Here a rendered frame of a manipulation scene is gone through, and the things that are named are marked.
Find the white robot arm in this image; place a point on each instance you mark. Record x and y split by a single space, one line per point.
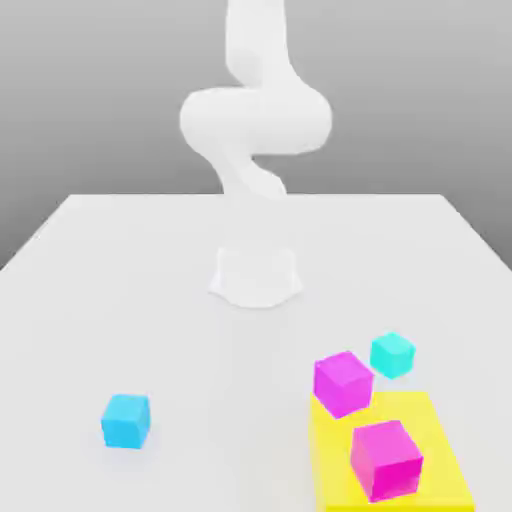
256 120

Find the small magenta cube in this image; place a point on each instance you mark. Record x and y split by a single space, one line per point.
343 384

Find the small turquoise cube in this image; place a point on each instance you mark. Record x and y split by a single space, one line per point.
392 355

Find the small blue cube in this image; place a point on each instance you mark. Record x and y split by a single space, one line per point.
125 421

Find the small pink cube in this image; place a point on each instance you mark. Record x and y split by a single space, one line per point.
387 460

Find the large yellow box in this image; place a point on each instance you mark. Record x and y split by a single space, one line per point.
436 424

